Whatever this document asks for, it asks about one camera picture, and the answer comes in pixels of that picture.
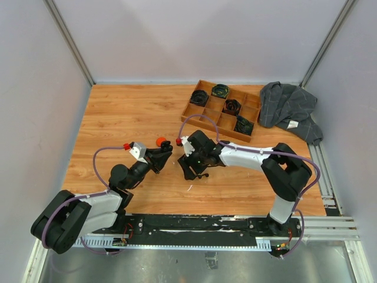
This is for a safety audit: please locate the dark red rolled belt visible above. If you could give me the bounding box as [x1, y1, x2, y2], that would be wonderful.
[222, 99, 241, 116]

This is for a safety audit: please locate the orange earbud case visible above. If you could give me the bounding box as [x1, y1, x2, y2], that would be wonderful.
[156, 137, 166, 147]

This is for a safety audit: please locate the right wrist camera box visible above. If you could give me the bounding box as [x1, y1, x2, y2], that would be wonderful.
[181, 136, 195, 157]

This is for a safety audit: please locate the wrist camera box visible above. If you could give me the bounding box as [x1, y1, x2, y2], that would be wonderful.
[129, 142, 147, 163]
[181, 136, 195, 157]

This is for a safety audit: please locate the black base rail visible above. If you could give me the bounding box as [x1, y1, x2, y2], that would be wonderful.
[95, 214, 302, 248]

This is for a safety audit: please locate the wooden compartment tray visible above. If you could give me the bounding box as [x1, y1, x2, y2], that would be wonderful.
[181, 80, 262, 142]

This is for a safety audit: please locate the black earbud case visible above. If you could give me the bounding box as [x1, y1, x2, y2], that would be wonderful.
[160, 140, 173, 153]

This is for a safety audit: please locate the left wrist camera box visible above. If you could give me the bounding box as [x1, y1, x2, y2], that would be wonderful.
[129, 142, 147, 163]

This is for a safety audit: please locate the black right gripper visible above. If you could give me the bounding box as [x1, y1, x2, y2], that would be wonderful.
[178, 147, 209, 180]

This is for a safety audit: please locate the dark green rolled belt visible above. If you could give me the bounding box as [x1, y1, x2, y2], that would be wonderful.
[234, 116, 254, 136]

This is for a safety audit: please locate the grey crumpled cloth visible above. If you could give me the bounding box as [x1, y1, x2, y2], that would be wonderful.
[259, 81, 323, 146]

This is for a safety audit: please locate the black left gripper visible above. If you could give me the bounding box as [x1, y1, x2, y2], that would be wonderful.
[126, 147, 172, 190]

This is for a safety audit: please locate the black earbud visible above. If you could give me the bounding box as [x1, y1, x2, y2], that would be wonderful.
[197, 173, 209, 179]

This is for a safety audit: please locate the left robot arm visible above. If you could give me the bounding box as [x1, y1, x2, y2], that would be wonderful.
[31, 143, 173, 254]

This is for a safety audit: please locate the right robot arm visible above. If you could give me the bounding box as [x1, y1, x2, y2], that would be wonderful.
[176, 130, 312, 236]

